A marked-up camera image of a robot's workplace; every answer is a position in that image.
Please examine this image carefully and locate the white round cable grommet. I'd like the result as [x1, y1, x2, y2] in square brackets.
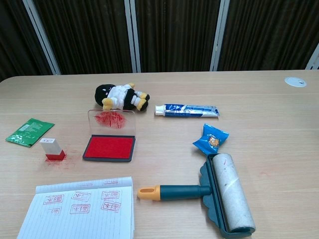
[284, 76, 307, 88]

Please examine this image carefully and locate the grey partition post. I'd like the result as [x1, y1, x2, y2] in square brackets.
[22, 0, 62, 76]
[305, 44, 319, 71]
[209, 0, 231, 72]
[123, 0, 142, 74]

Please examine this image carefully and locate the red ink pad clear lid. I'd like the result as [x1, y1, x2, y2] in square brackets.
[82, 109, 137, 163]

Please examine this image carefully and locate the lined notebook with red stamps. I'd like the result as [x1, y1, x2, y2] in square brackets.
[16, 176, 136, 239]

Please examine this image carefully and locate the blue snack packet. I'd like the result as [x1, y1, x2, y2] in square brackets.
[192, 122, 230, 156]

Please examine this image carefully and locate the blue white toothpaste tube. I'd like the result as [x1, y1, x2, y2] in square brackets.
[154, 103, 221, 118]

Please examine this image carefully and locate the white red stamp block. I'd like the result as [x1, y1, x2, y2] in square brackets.
[39, 137, 67, 162]

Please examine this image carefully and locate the black white plush doll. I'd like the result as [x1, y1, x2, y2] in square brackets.
[94, 83, 151, 112]

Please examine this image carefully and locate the green sachet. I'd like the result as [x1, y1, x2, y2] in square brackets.
[5, 118, 55, 148]

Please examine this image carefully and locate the teal lint roller yellow tip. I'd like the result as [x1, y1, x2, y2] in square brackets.
[137, 152, 257, 239]

